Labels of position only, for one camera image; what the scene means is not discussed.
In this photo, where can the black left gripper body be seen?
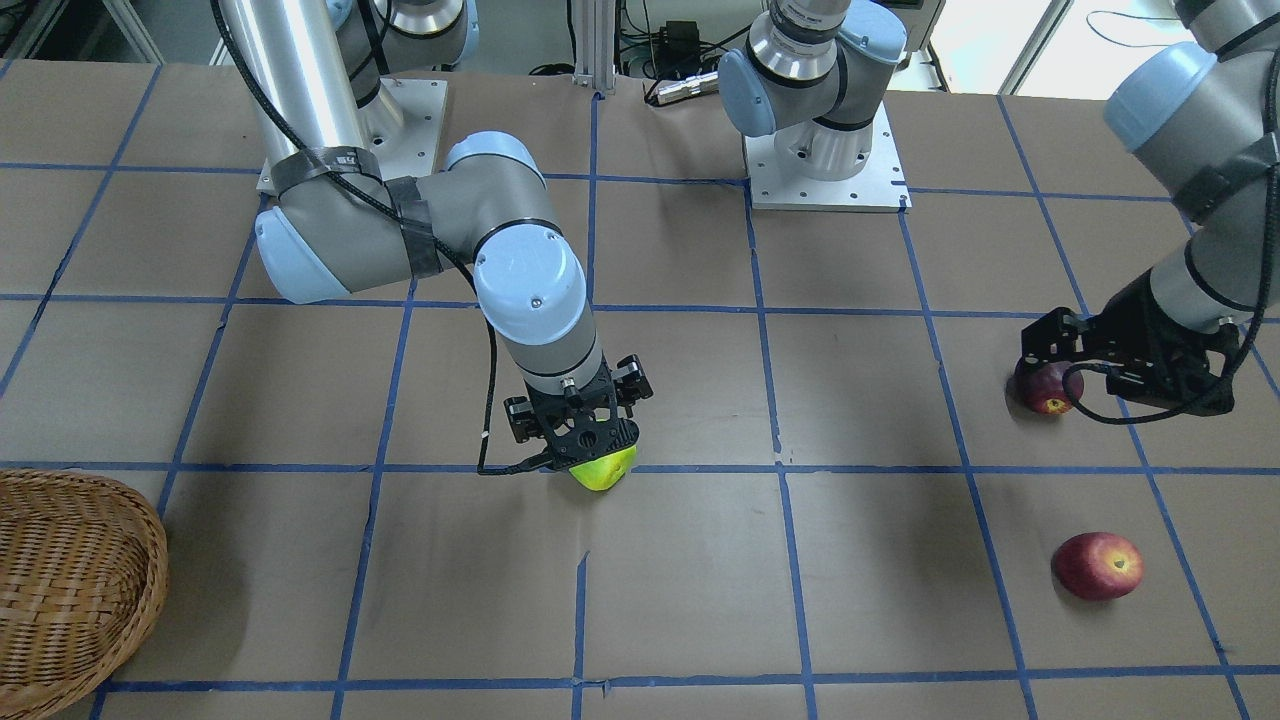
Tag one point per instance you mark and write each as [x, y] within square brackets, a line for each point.
[1133, 303]

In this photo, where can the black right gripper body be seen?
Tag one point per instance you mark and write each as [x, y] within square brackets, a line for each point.
[519, 419]

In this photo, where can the green apple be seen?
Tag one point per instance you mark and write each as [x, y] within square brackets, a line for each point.
[603, 473]

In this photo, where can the dark red apple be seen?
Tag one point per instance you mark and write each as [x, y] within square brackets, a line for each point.
[1044, 388]

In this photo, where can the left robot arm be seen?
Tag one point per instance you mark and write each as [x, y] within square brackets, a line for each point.
[1201, 117]

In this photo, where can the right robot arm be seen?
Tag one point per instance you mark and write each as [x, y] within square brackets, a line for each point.
[342, 224]

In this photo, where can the wicker basket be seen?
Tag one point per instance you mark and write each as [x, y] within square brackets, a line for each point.
[84, 577]

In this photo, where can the red yellow apple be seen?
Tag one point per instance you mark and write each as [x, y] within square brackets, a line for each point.
[1098, 566]

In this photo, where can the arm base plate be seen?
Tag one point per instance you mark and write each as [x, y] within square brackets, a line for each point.
[809, 167]
[402, 127]

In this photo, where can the aluminium frame post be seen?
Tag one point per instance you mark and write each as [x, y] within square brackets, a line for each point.
[593, 40]

